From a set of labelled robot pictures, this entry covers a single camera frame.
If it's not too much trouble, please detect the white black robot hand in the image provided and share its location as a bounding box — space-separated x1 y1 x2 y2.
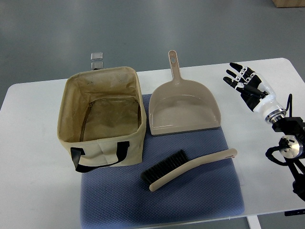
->
224 62 286 118

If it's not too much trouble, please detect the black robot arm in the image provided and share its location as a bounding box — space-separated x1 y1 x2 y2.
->
265 94 305 200

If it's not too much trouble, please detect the lower metal floor plate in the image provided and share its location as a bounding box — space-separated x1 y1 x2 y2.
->
91 61 103 70

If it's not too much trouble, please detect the black table control panel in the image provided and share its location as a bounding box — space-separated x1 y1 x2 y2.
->
284 209 305 217

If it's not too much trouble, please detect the cardboard box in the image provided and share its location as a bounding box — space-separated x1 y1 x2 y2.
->
272 0 305 8

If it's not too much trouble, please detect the beige fabric bag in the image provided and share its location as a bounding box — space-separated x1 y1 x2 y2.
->
57 67 147 173

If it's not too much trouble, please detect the beige brush with black bristles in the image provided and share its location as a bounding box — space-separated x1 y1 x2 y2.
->
141 148 237 192

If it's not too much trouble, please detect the beige plastic dustpan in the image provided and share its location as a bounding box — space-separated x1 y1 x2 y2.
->
148 50 221 135

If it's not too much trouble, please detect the blue textured mat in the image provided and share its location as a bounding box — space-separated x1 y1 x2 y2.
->
80 93 245 229

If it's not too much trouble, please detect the white table leg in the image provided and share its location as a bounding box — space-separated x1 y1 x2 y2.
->
246 215 262 229

